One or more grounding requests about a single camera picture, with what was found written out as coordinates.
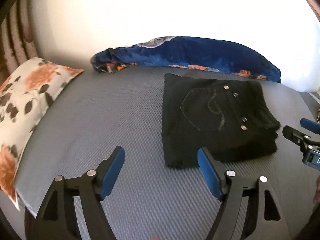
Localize black denim pants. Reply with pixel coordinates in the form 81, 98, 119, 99
162, 74, 280, 169

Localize person's right hand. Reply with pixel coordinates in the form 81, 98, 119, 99
313, 176, 320, 204

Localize black white striped cloth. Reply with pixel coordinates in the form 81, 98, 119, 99
316, 108, 320, 124

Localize blue floral blanket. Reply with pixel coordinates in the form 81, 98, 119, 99
91, 36, 281, 82

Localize grey textured mattress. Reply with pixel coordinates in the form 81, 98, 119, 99
15, 66, 319, 239

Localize white floral pillow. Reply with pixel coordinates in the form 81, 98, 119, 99
1, 57, 84, 208

